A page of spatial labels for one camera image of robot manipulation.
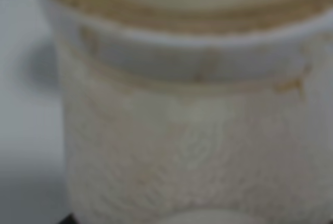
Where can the pink label drink bottle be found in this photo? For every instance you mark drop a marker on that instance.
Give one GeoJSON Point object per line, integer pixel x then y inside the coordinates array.
{"type": "Point", "coordinates": [196, 111]}

